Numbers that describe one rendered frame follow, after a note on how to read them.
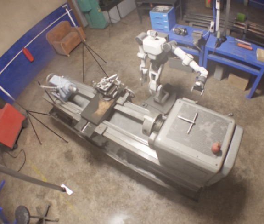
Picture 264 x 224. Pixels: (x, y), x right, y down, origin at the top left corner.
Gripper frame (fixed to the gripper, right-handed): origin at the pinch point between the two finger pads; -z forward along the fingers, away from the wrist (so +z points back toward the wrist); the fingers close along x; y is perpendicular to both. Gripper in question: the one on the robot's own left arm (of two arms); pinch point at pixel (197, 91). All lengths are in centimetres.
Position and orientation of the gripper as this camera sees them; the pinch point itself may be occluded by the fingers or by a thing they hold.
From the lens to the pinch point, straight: 162.9
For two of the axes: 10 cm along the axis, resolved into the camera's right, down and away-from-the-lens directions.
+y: -2.2, -5.3, -8.2
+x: -8.2, -3.5, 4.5
